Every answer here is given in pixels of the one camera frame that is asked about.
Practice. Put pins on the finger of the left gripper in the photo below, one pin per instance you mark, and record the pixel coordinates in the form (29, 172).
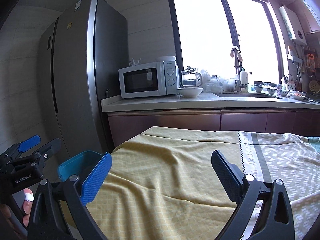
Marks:
(47, 152)
(29, 143)

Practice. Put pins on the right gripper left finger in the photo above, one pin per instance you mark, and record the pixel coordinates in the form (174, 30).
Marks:
(47, 220)

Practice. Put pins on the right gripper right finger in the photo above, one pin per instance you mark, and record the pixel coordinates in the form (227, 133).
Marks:
(275, 219)

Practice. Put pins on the blue trash bin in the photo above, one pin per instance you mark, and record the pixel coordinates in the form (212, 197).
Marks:
(77, 163)

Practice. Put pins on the kitchen counter with cabinets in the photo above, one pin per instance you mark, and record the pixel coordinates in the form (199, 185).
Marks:
(250, 112)

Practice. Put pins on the kitchen faucet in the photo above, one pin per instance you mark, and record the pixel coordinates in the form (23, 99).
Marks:
(236, 55)

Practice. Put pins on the left hand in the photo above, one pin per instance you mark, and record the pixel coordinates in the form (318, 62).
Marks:
(24, 207)

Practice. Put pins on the grey refrigerator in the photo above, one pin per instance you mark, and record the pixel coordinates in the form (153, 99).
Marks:
(80, 54)

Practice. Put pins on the yellow patterned tablecloth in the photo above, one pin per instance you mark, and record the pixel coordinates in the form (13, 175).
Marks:
(162, 184)

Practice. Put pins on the white microwave oven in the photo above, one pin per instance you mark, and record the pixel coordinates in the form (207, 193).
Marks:
(150, 79)

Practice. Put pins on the white soap bottle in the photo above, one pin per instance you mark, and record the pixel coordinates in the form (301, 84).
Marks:
(244, 80)

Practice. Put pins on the white ceramic bowl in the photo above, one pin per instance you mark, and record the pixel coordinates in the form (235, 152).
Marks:
(190, 92)

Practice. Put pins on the glass kettle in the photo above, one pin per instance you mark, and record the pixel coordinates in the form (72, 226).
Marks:
(191, 78)

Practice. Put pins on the white water heater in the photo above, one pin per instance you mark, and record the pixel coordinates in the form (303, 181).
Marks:
(293, 26)

